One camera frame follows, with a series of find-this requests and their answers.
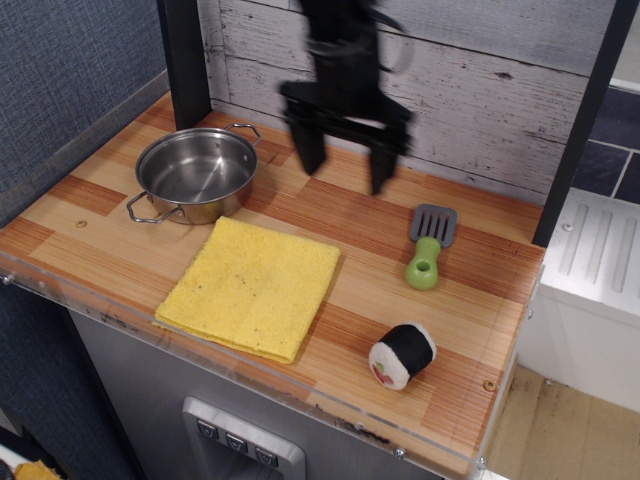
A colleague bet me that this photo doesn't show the black right frame post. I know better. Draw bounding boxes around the black right frame post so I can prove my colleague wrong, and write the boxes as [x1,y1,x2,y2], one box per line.
[532,0,639,247]

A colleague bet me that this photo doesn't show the plush sushi roll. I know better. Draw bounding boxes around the plush sushi roll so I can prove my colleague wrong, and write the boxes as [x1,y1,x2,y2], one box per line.
[368,322,437,391]

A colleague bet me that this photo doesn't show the clear acrylic edge guard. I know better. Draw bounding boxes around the clear acrylic edge guard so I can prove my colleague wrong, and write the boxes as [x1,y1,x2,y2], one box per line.
[1,240,544,479]

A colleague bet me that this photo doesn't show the black left frame post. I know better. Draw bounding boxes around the black left frame post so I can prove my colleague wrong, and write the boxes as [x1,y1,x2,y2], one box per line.
[156,0,211,130]

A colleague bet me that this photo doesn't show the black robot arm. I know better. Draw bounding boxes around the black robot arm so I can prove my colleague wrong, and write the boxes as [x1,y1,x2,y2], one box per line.
[280,1,412,195]

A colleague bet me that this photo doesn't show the yellow object bottom left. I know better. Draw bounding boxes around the yellow object bottom left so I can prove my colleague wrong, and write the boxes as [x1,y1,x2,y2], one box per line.
[14,461,62,480]

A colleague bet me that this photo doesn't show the white ribbed appliance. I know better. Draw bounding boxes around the white ribbed appliance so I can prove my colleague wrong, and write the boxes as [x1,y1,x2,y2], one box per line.
[516,189,639,411]

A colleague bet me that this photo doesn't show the grey dispenser button panel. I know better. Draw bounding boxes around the grey dispenser button panel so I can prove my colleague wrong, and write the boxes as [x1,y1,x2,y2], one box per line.
[182,396,307,479]

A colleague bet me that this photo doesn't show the black frame post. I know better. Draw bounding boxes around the black frame post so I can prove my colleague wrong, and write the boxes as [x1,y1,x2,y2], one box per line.
[532,0,639,247]
[156,0,211,130]

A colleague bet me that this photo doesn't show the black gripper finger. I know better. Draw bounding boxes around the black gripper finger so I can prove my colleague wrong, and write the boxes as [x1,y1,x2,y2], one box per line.
[288,117,326,175]
[369,143,399,195]

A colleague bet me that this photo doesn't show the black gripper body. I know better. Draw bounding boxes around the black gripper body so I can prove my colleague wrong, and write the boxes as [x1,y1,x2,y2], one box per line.
[280,47,412,145]

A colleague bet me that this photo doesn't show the yellow cloth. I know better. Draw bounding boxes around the yellow cloth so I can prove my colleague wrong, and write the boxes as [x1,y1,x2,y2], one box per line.
[155,217,341,364]

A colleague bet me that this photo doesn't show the stainless steel pot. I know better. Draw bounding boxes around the stainless steel pot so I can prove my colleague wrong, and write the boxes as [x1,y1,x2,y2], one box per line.
[127,123,262,225]

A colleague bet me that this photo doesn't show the green handled grey spatula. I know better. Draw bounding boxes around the green handled grey spatula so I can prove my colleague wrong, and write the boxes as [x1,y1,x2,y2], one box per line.
[405,204,458,291]

